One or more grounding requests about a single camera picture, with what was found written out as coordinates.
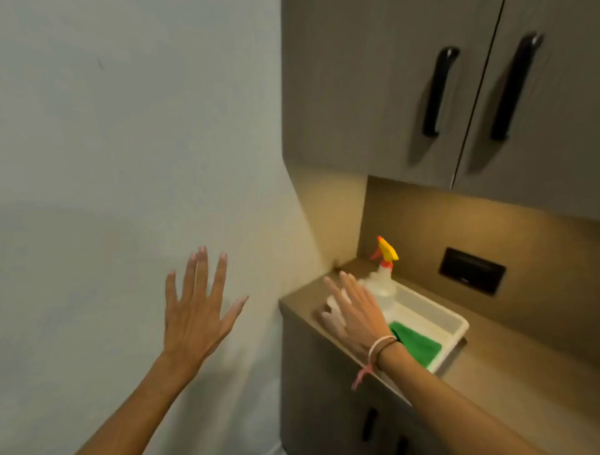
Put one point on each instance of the person's left hand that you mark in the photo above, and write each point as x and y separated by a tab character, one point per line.
192	323

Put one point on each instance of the person's right hand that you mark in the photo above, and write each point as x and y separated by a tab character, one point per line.
363	326

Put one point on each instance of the person's left little finger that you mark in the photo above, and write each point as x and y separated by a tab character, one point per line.
170	288

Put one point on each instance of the person's right thumb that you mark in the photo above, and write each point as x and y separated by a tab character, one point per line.
333	323

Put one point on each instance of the person's left thumb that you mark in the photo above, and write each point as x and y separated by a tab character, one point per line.
235	314

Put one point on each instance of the person's left middle finger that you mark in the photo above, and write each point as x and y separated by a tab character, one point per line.
201	272

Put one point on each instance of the person's right forearm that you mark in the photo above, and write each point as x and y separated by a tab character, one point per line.
440	403

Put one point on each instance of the person's left forearm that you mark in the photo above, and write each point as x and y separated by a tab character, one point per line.
140	412

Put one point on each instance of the clear spray bottle yellow nozzle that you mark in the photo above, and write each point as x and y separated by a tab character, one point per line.
382	281

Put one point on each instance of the grey wood base cabinet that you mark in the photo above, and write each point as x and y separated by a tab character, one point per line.
318	398

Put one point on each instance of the green cleaning cloth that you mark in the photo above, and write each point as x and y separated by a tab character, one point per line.
417	344

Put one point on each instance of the white plastic tray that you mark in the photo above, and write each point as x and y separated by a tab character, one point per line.
424	318

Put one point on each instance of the black wall socket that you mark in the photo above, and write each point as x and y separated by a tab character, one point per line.
471	271

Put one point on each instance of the grey wood wall cabinet door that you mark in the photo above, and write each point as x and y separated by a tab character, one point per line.
558	154
365	84

